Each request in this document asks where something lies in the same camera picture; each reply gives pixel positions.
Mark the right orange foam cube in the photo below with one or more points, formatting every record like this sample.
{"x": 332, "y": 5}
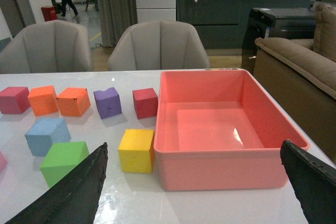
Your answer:
{"x": 73, "y": 102}

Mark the red foam cube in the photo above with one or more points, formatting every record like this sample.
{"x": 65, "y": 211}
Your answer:
{"x": 145, "y": 103}
{"x": 14, "y": 100}

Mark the yellow foam cube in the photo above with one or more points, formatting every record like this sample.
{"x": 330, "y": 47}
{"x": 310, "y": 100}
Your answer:
{"x": 136, "y": 152}

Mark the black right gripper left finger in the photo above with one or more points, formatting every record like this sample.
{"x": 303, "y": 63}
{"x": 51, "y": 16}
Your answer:
{"x": 75, "y": 198}

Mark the orange foam cube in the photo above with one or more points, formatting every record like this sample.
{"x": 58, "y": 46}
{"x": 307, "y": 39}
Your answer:
{"x": 43, "y": 100}
{"x": 73, "y": 102}

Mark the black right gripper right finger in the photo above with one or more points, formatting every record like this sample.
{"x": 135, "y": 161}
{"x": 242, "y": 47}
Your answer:
{"x": 313, "y": 182}

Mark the left red foam cube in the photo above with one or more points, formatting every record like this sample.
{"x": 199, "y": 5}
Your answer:
{"x": 14, "y": 100}

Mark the left orange foam cube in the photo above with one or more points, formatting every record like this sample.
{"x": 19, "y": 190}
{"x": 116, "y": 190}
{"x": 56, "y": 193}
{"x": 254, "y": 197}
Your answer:
{"x": 43, "y": 100}

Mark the black appliance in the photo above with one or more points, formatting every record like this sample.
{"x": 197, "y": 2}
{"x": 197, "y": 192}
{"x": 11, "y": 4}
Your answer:
{"x": 289, "y": 23}

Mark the beige sofa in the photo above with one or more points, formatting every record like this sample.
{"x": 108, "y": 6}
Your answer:
{"x": 300, "y": 75}

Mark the green foam cube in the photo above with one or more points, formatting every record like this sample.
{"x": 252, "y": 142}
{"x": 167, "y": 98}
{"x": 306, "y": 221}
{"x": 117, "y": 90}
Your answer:
{"x": 61, "y": 159}

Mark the grey curtain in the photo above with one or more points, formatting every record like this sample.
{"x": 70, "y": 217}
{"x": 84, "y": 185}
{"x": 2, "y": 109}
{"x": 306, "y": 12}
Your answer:
{"x": 115, "y": 17}

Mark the dark grey counter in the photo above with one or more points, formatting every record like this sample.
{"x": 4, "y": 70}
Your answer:
{"x": 221, "y": 24}

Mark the pink plastic bin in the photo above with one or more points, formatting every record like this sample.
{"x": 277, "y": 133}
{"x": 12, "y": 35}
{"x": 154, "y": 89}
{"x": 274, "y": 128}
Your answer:
{"x": 219, "y": 129}

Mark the pink foam cube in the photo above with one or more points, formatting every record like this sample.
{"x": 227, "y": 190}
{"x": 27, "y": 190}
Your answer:
{"x": 3, "y": 162}

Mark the red box on floor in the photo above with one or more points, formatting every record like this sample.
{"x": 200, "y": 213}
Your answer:
{"x": 49, "y": 13}

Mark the right grey armchair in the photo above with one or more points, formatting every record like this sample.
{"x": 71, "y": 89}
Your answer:
{"x": 159, "y": 45}

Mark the grey armchair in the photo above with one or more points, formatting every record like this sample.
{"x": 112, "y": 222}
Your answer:
{"x": 49, "y": 47}
{"x": 159, "y": 45}

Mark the notched purple foam cube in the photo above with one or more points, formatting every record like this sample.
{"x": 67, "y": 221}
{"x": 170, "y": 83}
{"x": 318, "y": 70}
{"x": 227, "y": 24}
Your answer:
{"x": 107, "y": 102}

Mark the right red foam cube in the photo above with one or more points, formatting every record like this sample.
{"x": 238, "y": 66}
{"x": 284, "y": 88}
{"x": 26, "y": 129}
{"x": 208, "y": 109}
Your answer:
{"x": 145, "y": 103}

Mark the left grey armchair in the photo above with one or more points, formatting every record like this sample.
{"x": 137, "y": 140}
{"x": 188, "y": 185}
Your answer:
{"x": 49, "y": 47}

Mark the blue foam cube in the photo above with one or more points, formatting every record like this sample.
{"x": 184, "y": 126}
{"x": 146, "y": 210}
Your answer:
{"x": 44, "y": 133}

